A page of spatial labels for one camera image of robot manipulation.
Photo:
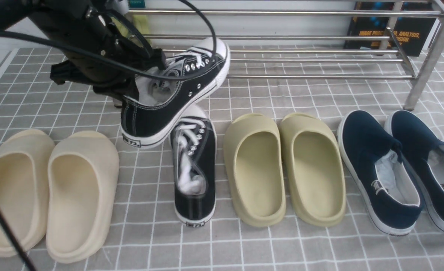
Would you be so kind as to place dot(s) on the black canvas sneaker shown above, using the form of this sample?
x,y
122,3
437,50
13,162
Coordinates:
x,y
147,120
194,145

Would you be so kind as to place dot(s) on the silver metal shoe rack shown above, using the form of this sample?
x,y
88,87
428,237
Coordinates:
x,y
246,28

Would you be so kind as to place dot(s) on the olive green slipper left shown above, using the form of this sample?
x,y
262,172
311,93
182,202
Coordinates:
x,y
252,157

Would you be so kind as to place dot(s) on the navy slip-on shoe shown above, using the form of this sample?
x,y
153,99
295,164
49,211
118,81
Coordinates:
x,y
423,152
375,161

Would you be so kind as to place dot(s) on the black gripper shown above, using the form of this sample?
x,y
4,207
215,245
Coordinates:
x,y
94,56

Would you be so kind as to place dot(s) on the black orange-lettered book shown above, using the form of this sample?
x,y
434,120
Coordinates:
x,y
411,33

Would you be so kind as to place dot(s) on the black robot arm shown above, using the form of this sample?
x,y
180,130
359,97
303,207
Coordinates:
x,y
15,13

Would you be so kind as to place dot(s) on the cream slipper far left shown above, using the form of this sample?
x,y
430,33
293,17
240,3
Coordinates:
x,y
24,185

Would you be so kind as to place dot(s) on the grey checkered tablecloth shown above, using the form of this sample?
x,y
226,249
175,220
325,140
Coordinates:
x,y
145,233

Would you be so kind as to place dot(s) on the cream slipper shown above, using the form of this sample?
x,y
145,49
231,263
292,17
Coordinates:
x,y
24,185
83,172

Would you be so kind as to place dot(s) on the blue yellow book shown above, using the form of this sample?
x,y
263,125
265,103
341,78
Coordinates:
x,y
139,21

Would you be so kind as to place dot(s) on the navy slip-on shoe right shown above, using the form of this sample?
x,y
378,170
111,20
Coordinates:
x,y
423,152

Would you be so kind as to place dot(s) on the navy slip-on shoe left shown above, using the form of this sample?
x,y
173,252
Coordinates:
x,y
375,161

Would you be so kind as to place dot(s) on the olive green slipper right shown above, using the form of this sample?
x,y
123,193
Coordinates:
x,y
315,173

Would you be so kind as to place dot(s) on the olive green slipper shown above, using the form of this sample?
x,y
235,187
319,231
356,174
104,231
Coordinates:
x,y
315,173
252,157

